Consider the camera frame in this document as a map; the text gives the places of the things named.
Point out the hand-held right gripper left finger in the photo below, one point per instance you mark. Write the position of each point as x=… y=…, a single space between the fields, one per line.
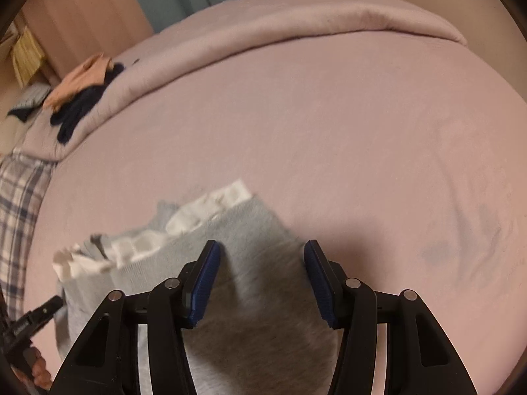
x=206 y=271

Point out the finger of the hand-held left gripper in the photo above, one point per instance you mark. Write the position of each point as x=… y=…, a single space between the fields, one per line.
x=45 y=308

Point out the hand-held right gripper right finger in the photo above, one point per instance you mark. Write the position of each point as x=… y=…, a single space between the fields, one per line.
x=319 y=271

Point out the grey sweatshirt with white trim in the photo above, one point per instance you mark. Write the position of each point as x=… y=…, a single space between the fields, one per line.
x=255 y=230

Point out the person's left hand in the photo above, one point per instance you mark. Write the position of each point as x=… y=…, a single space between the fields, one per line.
x=41 y=372

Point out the plaid pillow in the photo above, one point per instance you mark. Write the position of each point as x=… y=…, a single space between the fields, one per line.
x=18 y=214

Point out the dark navy garment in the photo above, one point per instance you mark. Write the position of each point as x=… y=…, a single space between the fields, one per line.
x=78 y=111

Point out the grey checked cloth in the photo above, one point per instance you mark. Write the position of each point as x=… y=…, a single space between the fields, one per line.
x=31 y=98

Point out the peach garment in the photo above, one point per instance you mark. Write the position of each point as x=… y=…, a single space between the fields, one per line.
x=78 y=80

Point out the pink comforter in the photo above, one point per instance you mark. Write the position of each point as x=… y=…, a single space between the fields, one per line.
x=267 y=37

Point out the yellow woven bag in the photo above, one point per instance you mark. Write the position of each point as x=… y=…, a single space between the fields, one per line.
x=26 y=55

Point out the pink curtain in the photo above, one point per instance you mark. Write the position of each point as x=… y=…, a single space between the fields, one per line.
x=82 y=8

